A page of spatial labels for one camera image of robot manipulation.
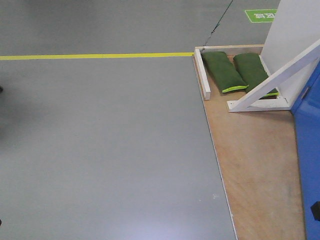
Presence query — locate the dark thin cable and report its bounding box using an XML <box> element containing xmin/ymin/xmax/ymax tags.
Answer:
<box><xmin>202</xmin><ymin>0</ymin><xmax>234</xmax><ymax>49</ymax></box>

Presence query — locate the green sandbag far left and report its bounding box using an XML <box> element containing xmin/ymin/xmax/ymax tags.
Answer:
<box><xmin>201</xmin><ymin>51</ymin><xmax>249</xmax><ymax>94</ymax></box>

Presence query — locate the plywood base platform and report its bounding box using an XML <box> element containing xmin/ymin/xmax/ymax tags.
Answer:
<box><xmin>191</xmin><ymin>44</ymin><xmax>307</xmax><ymax>240</ymax></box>

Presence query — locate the black door handle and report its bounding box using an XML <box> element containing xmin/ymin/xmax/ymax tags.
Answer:
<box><xmin>310</xmin><ymin>201</ymin><xmax>320</xmax><ymax>222</ymax></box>

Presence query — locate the white far triangular brace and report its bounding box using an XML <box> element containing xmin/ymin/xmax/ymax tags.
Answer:
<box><xmin>227</xmin><ymin>40</ymin><xmax>320</xmax><ymax>113</ymax></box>

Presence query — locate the blue door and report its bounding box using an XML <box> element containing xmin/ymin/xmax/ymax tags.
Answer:
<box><xmin>292</xmin><ymin>72</ymin><xmax>320</xmax><ymax>240</ymax></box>

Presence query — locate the white wall panel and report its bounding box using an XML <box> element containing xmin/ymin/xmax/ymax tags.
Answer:
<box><xmin>261</xmin><ymin>0</ymin><xmax>320</xmax><ymax>76</ymax></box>

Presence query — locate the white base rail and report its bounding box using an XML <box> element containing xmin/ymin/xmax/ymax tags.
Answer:
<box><xmin>194</xmin><ymin>48</ymin><xmax>211</xmax><ymax>101</ymax></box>

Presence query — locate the green floor sign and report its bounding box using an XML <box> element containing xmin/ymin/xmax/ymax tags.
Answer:
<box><xmin>244</xmin><ymin>9</ymin><xmax>277</xmax><ymax>24</ymax></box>

